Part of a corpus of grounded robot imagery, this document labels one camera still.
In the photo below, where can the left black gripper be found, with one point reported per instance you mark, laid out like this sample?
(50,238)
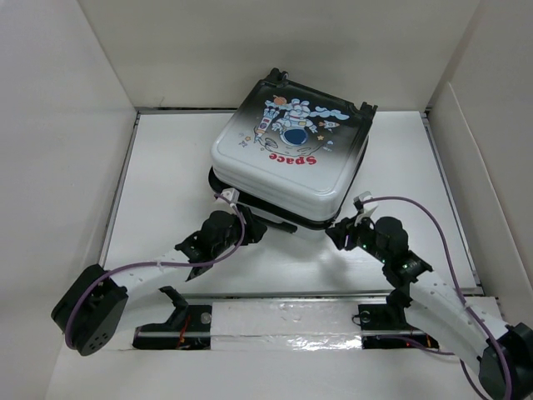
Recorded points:
(255,228)

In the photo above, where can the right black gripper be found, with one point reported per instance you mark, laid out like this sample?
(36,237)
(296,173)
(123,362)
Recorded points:
(346,227)

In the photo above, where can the black white space suitcase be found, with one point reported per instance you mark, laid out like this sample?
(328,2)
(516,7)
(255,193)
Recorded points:
(292,152)

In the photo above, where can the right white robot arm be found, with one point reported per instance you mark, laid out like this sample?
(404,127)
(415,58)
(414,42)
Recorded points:
(498,352)

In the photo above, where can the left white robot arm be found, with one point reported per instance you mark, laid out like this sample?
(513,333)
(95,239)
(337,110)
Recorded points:
(93,307)

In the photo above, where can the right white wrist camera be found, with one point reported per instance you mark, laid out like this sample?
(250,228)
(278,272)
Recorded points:
(364,205)

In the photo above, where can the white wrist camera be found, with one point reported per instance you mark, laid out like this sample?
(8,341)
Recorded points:
(364,205)
(227,197)

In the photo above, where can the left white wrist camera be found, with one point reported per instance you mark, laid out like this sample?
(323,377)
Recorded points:
(227,197)

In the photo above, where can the aluminium mounting rail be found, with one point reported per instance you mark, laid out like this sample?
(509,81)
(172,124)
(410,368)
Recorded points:
(254,317)

